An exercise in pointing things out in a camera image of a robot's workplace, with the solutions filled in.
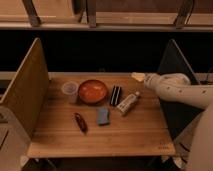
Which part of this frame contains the white bottle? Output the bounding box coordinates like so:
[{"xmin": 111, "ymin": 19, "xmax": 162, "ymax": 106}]
[{"xmin": 117, "ymin": 91, "xmax": 140, "ymax": 116}]

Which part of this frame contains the right dark side panel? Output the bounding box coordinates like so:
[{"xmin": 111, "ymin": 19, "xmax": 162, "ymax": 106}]
[{"xmin": 157, "ymin": 39, "xmax": 202, "ymax": 139}]

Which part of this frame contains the blue sponge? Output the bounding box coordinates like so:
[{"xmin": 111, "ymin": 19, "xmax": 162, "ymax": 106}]
[{"xmin": 97, "ymin": 107, "xmax": 110, "ymax": 125}]

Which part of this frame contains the left wooden side panel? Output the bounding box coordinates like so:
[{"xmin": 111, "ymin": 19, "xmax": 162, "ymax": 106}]
[{"xmin": 0, "ymin": 38, "xmax": 49, "ymax": 139}]

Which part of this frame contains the orange bowl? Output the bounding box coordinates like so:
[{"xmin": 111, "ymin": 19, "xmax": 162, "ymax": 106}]
[{"xmin": 78, "ymin": 80, "xmax": 108, "ymax": 104}]

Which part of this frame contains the black striped box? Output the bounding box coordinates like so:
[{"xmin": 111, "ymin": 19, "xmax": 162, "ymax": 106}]
[{"xmin": 110, "ymin": 86, "xmax": 122, "ymax": 106}]

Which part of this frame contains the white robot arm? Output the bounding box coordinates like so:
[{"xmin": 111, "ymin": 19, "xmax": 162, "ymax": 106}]
[{"xmin": 131, "ymin": 72, "xmax": 213, "ymax": 171}]

